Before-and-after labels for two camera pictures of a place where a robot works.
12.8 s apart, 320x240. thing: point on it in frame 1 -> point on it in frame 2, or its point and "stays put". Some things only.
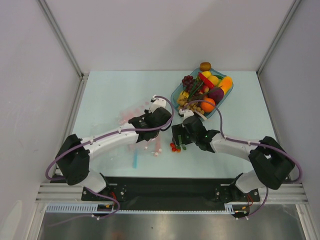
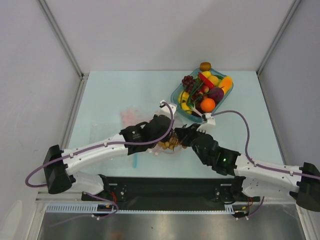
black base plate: [169, 193] stays put
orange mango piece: [226, 84] stays put
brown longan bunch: [183, 103] -> [173, 142]
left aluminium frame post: [83, 77] stays put
